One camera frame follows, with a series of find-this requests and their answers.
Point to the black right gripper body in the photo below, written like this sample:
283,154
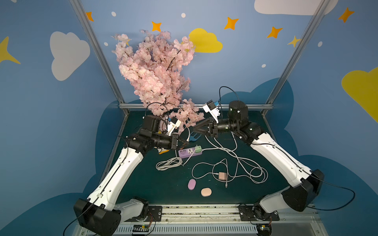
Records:
211,129

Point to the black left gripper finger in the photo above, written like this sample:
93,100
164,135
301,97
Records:
183,145
183,141

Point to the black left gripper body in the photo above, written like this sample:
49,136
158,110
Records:
173,141

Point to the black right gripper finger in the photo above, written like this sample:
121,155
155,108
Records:
202,130
203,123

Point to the green usb charger plug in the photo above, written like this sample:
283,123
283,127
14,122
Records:
198,149

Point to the purple earbud case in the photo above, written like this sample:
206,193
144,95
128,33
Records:
191,184

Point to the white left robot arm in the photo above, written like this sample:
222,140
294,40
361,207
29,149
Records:
99,212

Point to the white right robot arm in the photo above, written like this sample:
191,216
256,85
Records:
304,184

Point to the purple power strip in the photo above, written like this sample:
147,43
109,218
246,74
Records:
188,152

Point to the blue garden hand fork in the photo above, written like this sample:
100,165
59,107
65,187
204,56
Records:
194,137

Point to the yellow white work glove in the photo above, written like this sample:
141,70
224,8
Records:
162,151

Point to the pink earbud case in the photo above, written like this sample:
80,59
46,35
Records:
206,192

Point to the pink cherry blossom tree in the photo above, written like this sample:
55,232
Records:
154,71

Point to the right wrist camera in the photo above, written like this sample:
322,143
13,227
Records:
211,108

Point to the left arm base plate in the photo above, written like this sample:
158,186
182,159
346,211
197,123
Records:
152,213

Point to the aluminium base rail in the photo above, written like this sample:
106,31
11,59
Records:
222,220

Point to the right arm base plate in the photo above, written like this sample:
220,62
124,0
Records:
256,213

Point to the aluminium frame post left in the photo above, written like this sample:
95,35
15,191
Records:
86,25

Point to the aluminium frame post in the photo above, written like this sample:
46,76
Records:
86,25
299,49

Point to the aluminium frame post right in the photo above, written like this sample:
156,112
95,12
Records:
299,49

